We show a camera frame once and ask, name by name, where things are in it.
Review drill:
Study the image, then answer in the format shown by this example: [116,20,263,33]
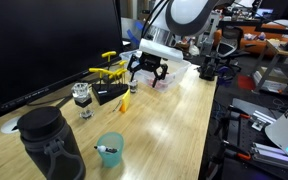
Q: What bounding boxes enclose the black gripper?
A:
[126,51,169,89]

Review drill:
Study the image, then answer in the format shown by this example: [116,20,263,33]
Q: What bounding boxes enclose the yellow sponge block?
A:
[118,88,132,114]

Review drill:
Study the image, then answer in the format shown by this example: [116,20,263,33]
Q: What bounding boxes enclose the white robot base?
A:
[264,99,288,166]

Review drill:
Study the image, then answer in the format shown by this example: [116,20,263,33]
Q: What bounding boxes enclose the clear plastic container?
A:
[119,49,192,94]

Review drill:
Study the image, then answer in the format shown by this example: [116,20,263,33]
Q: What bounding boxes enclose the small clear jar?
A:
[128,79,139,95]

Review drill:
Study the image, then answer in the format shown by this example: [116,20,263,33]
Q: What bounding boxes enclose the blue tape strip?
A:
[126,29,141,40]
[134,21,145,32]

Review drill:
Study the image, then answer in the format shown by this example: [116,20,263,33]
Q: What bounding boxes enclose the shiny metal plate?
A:
[120,17,146,45]

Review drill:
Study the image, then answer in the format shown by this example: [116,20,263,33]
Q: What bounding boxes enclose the white black marker pen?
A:
[93,144,119,155]

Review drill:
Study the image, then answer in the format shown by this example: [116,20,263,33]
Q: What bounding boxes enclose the grey office chair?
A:
[216,24,246,58]

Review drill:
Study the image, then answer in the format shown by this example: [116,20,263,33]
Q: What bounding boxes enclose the teal plastic cup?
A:
[96,131,125,169]

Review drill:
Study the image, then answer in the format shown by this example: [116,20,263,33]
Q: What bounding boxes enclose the black computer monitor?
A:
[0,0,125,113]

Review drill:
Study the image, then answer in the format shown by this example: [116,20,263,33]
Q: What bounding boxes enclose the red box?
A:
[236,73,257,92]

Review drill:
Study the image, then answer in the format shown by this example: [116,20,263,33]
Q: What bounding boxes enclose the orange sofa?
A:
[213,24,288,56]

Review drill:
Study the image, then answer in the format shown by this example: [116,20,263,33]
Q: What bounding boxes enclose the black water bottle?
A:
[16,105,87,180]

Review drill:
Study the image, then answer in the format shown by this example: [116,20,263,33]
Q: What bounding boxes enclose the wooden side desk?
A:
[253,39,288,95]

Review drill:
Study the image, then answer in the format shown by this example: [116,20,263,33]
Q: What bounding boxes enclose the white desk grommet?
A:
[0,116,22,135]

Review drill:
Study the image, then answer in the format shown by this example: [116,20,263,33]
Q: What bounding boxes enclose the red handled screwdriver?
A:
[144,72,177,91]

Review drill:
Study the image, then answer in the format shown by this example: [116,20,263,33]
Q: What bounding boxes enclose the yellow T-handle hex key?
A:
[108,67,129,85]
[101,50,118,72]
[117,59,129,68]
[88,67,114,88]

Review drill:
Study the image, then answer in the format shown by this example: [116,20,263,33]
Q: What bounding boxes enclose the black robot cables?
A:
[140,0,170,38]

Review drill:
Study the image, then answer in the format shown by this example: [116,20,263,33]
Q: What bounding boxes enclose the black clamp camera mount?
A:
[197,51,242,82]

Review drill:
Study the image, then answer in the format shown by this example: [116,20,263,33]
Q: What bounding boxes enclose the orange handled clamp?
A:
[228,104,254,122]
[221,140,252,162]

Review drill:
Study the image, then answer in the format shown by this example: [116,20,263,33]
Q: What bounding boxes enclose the aluminium corner bracket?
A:
[251,109,279,132]

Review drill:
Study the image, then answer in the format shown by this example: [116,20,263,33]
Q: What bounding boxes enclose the aluminium extrusion rail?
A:
[249,141,288,175]

